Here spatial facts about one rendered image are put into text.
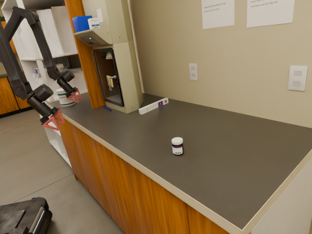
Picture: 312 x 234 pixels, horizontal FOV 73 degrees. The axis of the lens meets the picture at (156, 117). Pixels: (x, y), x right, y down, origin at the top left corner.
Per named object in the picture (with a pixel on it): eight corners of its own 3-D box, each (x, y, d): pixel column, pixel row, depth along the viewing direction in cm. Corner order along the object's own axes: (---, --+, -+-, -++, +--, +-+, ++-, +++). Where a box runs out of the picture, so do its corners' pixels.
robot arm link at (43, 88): (22, 87, 109) (13, 92, 101) (37, 74, 108) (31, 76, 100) (40, 105, 114) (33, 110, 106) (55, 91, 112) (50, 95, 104)
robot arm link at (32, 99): (28, 98, 110) (22, 101, 104) (37, 90, 109) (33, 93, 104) (38, 108, 112) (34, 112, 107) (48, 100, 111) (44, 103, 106)
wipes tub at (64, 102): (73, 101, 202) (68, 86, 196) (78, 103, 192) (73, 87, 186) (59, 105, 194) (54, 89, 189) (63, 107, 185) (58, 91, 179)
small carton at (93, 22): (97, 29, 134) (95, 18, 132) (100, 28, 130) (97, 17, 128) (89, 29, 132) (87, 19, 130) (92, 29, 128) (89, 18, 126)
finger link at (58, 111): (69, 118, 121) (56, 106, 117) (66, 122, 114) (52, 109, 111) (60, 125, 121) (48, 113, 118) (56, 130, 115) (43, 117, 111)
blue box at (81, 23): (89, 31, 149) (86, 17, 146) (95, 29, 142) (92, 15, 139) (75, 33, 144) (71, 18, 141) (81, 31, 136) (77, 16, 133)
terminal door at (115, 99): (105, 100, 170) (93, 48, 155) (124, 107, 147) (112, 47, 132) (104, 100, 170) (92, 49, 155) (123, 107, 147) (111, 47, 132)
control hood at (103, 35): (92, 46, 155) (88, 31, 152) (113, 43, 131) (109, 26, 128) (76, 48, 149) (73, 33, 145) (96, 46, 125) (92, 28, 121)
